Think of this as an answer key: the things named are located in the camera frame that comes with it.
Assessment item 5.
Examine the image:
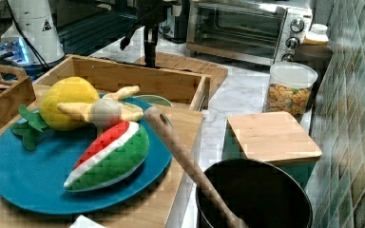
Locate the silver toaster oven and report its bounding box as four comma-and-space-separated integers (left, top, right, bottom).
186, 0, 315, 66

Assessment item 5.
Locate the small white lidded jar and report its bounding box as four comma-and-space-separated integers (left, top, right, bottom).
303, 24, 329, 46

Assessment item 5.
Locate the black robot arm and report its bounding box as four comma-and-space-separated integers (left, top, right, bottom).
120, 0, 166, 67

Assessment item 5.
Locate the teal box with bamboo lid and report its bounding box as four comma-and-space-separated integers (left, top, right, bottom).
221, 112, 322, 188

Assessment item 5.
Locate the clear cereal jar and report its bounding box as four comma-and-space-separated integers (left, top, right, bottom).
263, 62, 317, 117

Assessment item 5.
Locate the plush watermelon slice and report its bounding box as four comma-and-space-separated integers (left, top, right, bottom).
64, 122, 150, 192

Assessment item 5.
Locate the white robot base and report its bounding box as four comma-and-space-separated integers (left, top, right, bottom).
1, 0, 65, 67

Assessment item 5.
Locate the bamboo tray with handle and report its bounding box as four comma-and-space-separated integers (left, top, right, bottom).
0, 65, 36, 128

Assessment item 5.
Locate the green ceramic bowl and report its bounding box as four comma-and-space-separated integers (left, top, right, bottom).
136, 95, 172, 106

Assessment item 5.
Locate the open bamboo drawer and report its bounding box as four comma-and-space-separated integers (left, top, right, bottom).
35, 55, 210, 111

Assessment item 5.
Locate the blue round plate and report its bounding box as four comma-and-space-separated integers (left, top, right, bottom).
0, 96, 173, 217

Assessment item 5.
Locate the wooden spoon handle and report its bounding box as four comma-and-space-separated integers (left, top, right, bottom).
144, 106, 249, 228

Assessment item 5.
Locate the round bamboo cutting board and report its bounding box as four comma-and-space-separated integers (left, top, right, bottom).
135, 51, 229, 96

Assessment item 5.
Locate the black pot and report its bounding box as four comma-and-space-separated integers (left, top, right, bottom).
204, 159, 313, 228

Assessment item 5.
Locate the metal drawer handle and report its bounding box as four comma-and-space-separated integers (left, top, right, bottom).
199, 95, 208, 111

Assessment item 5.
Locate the brown bowl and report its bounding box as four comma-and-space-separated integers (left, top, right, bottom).
293, 44, 333, 71

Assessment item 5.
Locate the plush peeled banana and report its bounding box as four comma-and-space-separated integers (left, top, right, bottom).
57, 85, 144, 129

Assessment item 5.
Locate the yellow plush pineapple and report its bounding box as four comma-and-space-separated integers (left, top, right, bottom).
10, 77, 99, 151

